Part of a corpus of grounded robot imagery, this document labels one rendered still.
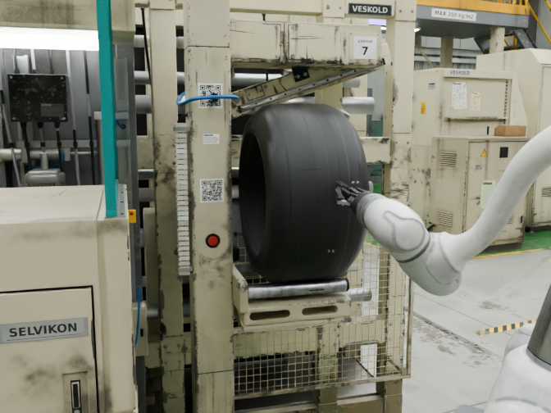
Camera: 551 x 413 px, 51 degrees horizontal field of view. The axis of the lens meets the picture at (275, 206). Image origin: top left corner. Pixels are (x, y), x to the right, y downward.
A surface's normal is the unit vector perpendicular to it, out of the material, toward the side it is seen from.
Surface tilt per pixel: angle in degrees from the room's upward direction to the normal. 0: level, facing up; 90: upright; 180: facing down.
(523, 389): 68
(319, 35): 90
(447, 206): 90
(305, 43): 90
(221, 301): 90
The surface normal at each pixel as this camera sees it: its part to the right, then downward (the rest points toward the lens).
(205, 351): 0.26, 0.15
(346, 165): 0.24, -0.24
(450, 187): -0.91, 0.06
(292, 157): -0.04, -0.31
